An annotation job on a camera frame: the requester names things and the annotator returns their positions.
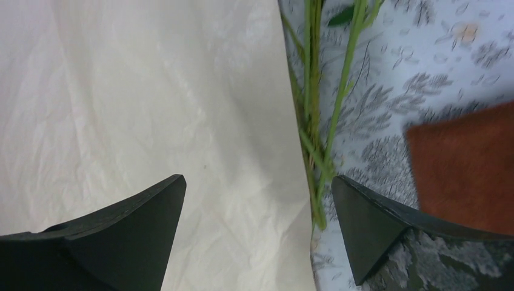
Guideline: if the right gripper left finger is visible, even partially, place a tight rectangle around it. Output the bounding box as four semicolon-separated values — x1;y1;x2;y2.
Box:
1;175;187;290

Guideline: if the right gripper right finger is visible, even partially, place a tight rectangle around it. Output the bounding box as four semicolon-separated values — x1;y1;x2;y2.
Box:
332;176;513;286

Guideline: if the beige orange wrapping paper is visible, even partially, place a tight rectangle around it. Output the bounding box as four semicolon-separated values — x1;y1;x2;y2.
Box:
1;1;315;290

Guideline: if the pink fake flower bunch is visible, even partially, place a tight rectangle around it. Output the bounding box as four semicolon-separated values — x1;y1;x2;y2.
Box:
280;0;383;230

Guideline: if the brown wooden block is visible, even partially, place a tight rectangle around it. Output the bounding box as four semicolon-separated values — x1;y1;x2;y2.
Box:
407;102;513;235

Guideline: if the floral table cloth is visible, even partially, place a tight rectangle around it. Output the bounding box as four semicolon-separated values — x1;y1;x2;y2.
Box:
277;0;514;291

